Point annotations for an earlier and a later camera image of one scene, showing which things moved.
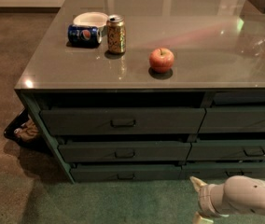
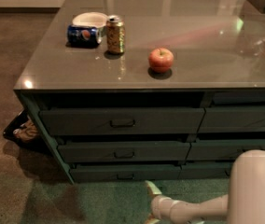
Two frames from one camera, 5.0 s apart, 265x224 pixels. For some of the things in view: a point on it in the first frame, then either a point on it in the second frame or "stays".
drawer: [125, 173] stays
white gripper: [205, 199] -> [160, 206]
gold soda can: [116, 34] stays
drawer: [125, 151] stays
